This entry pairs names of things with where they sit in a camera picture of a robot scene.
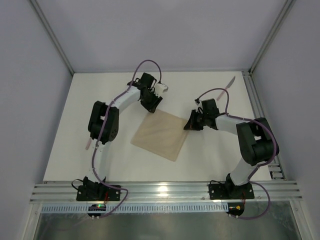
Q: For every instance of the knife with pink handle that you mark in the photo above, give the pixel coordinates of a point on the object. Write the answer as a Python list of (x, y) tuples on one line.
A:
[(226, 88)]

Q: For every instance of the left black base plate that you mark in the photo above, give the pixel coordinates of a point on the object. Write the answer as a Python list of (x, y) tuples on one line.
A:
[(97, 193)]

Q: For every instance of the aluminium front rail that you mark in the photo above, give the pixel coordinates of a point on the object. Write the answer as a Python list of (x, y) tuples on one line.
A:
[(63, 192)]

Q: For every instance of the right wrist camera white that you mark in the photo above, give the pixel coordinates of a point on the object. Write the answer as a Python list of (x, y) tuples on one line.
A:
[(198, 105)]

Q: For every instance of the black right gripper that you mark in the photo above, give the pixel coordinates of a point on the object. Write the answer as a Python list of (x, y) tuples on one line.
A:
[(195, 120)]

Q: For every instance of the left aluminium frame post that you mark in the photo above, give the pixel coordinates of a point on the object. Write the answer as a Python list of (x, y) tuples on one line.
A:
[(51, 34)]

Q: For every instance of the right black controller board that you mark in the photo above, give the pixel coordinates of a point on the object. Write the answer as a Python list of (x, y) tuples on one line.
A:
[(235, 209)]

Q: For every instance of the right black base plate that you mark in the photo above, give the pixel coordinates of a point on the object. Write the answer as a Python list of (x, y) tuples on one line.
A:
[(229, 191)]

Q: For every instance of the slotted cable duct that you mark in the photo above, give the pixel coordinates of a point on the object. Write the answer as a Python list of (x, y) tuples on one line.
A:
[(137, 208)]

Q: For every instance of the black controller board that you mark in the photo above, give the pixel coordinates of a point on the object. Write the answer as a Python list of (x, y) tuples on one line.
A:
[(95, 211), (235, 209)]

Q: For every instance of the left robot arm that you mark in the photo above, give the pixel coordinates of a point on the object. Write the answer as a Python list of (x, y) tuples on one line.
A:
[(104, 120)]

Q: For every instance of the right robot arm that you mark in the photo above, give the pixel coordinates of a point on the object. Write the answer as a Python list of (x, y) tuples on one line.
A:
[(256, 141)]

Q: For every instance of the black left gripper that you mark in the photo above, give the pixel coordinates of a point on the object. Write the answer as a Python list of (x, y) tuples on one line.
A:
[(151, 99)]

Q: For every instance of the aluminium frame post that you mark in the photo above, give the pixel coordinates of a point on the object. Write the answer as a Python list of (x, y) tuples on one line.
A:
[(51, 34), (272, 33)]

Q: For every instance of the fork with pink handle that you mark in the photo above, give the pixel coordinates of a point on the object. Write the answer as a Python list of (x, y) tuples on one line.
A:
[(88, 144)]

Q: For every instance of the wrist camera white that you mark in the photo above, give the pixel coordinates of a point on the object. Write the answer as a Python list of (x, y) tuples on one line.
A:
[(198, 105), (160, 88)]

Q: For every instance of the right aluminium frame post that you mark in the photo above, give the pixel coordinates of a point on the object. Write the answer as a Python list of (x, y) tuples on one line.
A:
[(272, 33)]

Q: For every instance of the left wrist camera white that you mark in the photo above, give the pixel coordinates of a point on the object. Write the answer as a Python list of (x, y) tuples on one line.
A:
[(160, 88)]

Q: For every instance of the beige cloth napkin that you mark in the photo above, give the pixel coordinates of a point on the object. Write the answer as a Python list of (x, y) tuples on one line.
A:
[(161, 133)]

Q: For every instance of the left black controller board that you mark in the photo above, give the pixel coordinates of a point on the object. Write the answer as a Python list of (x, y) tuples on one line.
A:
[(95, 211)]

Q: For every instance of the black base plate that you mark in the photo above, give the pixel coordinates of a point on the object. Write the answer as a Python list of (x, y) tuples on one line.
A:
[(229, 191), (97, 193)]

